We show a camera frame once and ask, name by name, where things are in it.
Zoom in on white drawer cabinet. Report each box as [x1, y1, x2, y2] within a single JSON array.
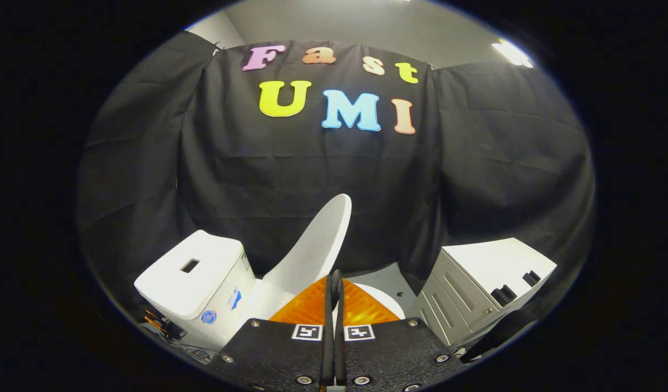
[[407, 238, 557, 349]]

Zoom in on black backdrop cloth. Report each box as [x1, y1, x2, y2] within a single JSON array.
[[77, 30, 596, 327]]

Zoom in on thin black cables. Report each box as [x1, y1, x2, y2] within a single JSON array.
[[170, 338, 216, 365]]

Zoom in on white toilet tank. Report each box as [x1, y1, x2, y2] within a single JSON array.
[[134, 230, 256, 349]]

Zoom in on rectangular ceiling light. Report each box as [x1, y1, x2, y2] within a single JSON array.
[[492, 38, 535, 69]]

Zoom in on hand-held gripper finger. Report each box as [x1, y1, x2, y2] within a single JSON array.
[[209, 269, 334, 392], [334, 269, 465, 392]]

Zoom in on orange and black device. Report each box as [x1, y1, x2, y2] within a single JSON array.
[[143, 309, 185, 341]]

